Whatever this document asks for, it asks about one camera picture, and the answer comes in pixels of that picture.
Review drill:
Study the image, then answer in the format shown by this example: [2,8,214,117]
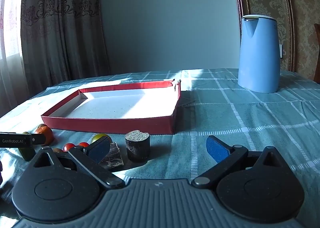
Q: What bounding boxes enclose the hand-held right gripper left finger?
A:
[32,135,125,190]

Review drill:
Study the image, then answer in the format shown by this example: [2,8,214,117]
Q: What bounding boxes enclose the brown patterned curtain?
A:
[21,0,110,91]

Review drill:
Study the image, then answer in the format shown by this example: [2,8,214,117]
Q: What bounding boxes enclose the dark brown flat block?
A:
[99,142,125,170]

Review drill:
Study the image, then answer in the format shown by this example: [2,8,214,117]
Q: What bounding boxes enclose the teal checked tablecloth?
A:
[0,68,320,228]

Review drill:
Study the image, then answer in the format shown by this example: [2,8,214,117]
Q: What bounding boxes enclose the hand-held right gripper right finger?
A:
[191,135,288,190]

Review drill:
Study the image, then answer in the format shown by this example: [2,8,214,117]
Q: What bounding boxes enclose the green ridged vegetable piece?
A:
[19,147,37,162]

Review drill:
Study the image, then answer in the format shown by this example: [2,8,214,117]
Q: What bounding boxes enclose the red cardboard box tray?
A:
[41,79,182,135]

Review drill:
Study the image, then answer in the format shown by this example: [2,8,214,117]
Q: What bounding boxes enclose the dark cylinder with beige ends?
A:
[125,130,151,162]

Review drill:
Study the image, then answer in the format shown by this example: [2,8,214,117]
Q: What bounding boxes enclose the blue electric kettle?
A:
[237,14,280,94]

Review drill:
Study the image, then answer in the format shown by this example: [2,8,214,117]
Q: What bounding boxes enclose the brown wooden furniture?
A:
[314,23,320,82]

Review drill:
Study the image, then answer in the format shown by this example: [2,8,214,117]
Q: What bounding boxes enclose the sheer white curtain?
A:
[0,0,28,119]

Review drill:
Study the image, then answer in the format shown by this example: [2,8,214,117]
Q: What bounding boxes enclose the orange tangerine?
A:
[35,124,55,147]

